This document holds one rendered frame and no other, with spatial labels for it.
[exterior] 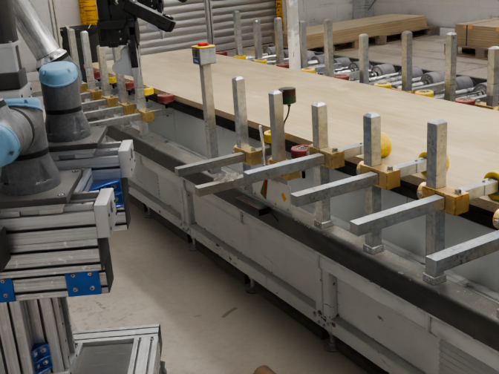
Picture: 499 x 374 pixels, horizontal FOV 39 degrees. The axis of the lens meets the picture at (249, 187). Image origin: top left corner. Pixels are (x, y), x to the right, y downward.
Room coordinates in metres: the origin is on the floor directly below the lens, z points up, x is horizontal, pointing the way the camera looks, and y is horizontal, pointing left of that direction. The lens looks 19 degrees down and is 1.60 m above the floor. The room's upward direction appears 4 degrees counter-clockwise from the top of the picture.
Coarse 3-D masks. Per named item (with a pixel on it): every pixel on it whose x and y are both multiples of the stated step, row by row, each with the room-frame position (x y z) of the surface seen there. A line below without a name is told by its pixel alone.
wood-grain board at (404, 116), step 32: (96, 64) 4.68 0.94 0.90; (160, 64) 4.48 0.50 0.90; (192, 64) 4.39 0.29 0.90; (224, 64) 4.30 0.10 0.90; (256, 64) 4.22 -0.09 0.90; (192, 96) 3.40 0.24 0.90; (224, 96) 3.35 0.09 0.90; (256, 96) 3.29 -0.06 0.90; (320, 96) 3.19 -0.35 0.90; (352, 96) 3.14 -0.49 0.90; (384, 96) 3.10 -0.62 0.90; (416, 96) 3.05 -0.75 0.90; (256, 128) 2.80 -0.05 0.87; (288, 128) 2.66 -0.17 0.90; (352, 128) 2.59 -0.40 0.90; (384, 128) 2.56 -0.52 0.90; (416, 128) 2.53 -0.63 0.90; (448, 128) 2.50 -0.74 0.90; (480, 128) 2.46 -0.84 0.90; (352, 160) 2.26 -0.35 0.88; (384, 160) 2.17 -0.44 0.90; (480, 160) 2.10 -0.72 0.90
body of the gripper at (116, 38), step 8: (104, 0) 1.56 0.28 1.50; (112, 0) 1.57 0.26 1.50; (120, 0) 1.57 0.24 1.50; (104, 8) 1.56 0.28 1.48; (112, 8) 1.57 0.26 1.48; (120, 8) 1.57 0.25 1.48; (104, 16) 1.56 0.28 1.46; (112, 16) 1.57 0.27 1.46; (120, 16) 1.57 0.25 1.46; (128, 16) 1.57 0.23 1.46; (104, 24) 1.55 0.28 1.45; (112, 24) 1.55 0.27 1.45; (120, 24) 1.55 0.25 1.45; (128, 24) 1.55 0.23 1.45; (136, 24) 1.57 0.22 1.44; (104, 32) 1.56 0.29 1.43; (112, 32) 1.55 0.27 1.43; (120, 32) 1.55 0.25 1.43; (128, 32) 1.55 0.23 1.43; (136, 32) 1.55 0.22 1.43; (104, 40) 1.56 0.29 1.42; (112, 40) 1.55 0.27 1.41; (120, 40) 1.55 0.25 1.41; (136, 40) 1.55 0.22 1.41
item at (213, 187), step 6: (306, 168) 2.35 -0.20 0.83; (240, 174) 2.26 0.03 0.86; (234, 180) 2.21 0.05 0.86; (240, 180) 2.22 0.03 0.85; (198, 186) 2.17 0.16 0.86; (204, 186) 2.16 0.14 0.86; (210, 186) 2.17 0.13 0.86; (216, 186) 2.18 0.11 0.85; (222, 186) 2.19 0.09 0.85; (228, 186) 2.20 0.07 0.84; (234, 186) 2.21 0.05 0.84; (198, 192) 2.15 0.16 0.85; (204, 192) 2.16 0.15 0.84; (210, 192) 2.17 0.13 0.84; (216, 192) 2.18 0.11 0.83
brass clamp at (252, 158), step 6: (234, 150) 2.60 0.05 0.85; (240, 150) 2.55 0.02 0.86; (246, 150) 2.53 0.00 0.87; (258, 150) 2.52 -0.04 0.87; (246, 156) 2.52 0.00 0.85; (252, 156) 2.50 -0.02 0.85; (258, 156) 2.51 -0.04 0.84; (246, 162) 2.52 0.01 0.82; (252, 162) 2.50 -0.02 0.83; (258, 162) 2.51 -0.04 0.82
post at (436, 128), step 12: (432, 120) 1.71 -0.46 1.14; (444, 120) 1.71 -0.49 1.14; (432, 132) 1.70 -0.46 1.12; (444, 132) 1.70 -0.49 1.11; (432, 144) 1.70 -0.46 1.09; (444, 144) 1.70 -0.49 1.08; (432, 156) 1.70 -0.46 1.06; (444, 156) 1.70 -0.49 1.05; (432, 168) 1.70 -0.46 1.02; (444, 168) 1.70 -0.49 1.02; (432, 180) 1.70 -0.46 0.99; (444, 180) 1.70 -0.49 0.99; (432, 216) 1.70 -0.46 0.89; (444, 216) 1.70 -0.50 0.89; (432, 228) 1.70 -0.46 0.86; (444, 228) 1.70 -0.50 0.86; (432, 240) 1.70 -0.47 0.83; (444, 240) 1.70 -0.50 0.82; (432, 252) 1.69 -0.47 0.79; (432, 276) 1.69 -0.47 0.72
